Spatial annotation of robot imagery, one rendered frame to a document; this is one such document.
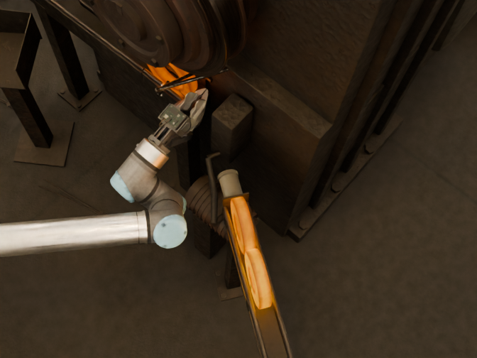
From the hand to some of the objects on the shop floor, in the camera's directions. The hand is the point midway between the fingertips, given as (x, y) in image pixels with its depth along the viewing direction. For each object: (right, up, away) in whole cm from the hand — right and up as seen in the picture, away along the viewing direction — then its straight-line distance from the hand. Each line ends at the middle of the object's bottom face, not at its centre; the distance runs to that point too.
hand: (204, 93), depth 180 cm
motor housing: (+2, -52, +60) cm, 79 cm away
